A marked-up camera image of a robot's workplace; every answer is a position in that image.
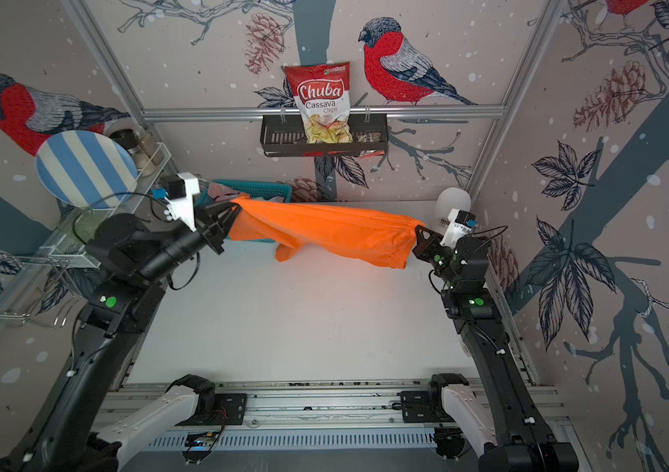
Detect pink patterned garment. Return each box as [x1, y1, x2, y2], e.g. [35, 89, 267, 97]
[206, 182, 241, 203]

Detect black wall shelf basket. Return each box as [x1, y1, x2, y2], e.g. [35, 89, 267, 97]
[260, 114, 389, 157]

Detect teal plastic basket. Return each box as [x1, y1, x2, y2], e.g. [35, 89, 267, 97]
[195, 179, 294, 244]

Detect dark lid spice jar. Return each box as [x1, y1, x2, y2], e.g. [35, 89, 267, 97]
[109, 129, 149, 171]

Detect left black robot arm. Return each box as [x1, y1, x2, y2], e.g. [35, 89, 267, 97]
[0, 202, 241, 471]

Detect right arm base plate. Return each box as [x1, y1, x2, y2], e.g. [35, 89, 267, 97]
[398, 391, 454, 424]

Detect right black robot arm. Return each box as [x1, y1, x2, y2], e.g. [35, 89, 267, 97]
[413, 226, 579, 471]

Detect white ceramic holder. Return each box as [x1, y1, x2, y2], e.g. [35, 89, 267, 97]
[432, 187, 472, 233]

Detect white wire wall rack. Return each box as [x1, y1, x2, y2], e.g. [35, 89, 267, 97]
[0, 143, 171, 328]

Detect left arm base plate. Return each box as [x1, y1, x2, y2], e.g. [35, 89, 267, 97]
[190, 393, 248, 426]

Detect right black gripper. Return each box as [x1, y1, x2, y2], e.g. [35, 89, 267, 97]
[415, 225, 461, 293]

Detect aluminium mounting rail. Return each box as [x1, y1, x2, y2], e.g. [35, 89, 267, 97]
[74, 380, 571, 429]

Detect orange garment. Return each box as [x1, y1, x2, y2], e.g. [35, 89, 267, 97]
[229, 197, 423, 269]

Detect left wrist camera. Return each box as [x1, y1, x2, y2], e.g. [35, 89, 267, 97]
[151, 172, 201, 231]

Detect green glass cup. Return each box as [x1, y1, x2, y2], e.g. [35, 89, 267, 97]
[57, 208, 110, 254]

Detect clear spice jar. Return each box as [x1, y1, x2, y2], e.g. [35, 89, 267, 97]
[133, 127, 160, 178]

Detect red Chuba chips bag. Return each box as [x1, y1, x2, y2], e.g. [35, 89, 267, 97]
[284, 62, 353, 145]

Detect blue striped plate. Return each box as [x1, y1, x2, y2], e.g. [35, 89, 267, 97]
[35, 131, 138, 210]

